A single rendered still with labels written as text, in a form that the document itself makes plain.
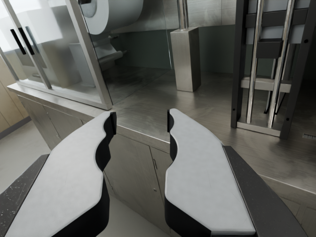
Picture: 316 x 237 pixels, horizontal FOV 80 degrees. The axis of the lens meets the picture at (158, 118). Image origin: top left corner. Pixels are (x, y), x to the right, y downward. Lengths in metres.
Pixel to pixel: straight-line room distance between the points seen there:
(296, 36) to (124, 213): 1.45
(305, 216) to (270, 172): 0.15
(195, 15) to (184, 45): 0.29
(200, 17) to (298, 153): 0.77
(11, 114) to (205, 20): 3.07
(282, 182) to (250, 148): 0.12
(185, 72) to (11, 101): 2.98
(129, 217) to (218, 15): 1.40
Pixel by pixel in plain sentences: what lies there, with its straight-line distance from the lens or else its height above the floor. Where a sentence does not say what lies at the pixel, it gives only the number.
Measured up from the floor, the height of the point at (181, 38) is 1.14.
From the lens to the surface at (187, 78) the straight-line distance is 0.91.
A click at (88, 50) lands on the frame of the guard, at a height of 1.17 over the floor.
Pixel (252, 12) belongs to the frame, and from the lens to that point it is 0.58.
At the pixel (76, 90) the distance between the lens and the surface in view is 1.10.
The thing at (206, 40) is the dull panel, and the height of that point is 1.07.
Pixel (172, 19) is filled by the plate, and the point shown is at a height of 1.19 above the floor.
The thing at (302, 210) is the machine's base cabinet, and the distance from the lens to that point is 0.64.
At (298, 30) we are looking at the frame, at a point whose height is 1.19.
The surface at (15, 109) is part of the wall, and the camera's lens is 3.56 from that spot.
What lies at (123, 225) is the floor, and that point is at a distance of 1.56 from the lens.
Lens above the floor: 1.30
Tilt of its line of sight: 32 degrees down
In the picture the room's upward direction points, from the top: 11 degrees counter-clockwise
